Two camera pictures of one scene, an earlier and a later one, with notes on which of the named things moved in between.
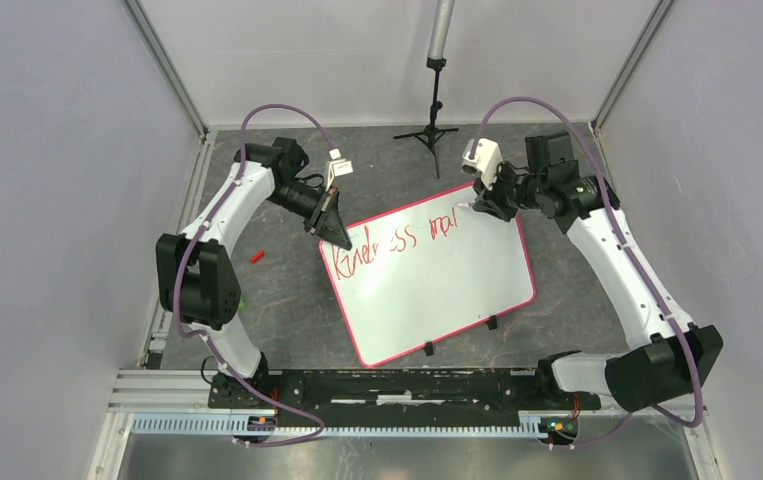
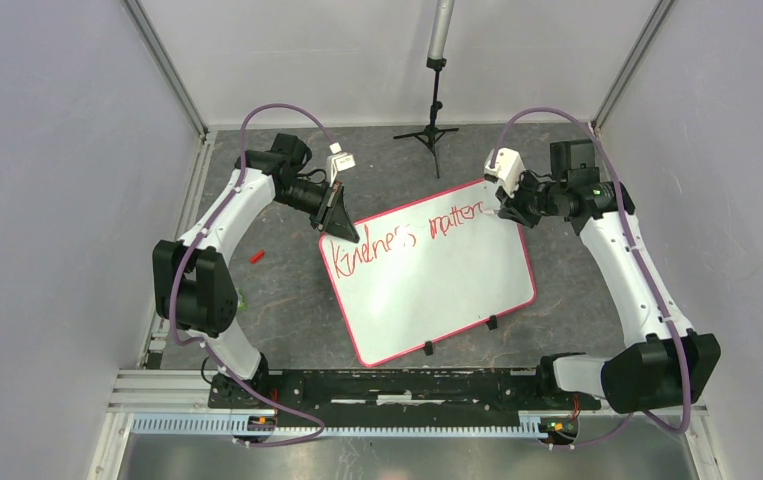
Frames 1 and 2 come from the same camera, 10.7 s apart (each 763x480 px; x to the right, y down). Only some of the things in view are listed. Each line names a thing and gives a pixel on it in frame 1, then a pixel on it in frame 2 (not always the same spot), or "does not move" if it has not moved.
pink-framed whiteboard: [421, 275] does not move
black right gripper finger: [488, 206] to [529, 220]
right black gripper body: [522, 188] does not move
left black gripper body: [302, 201] does not move
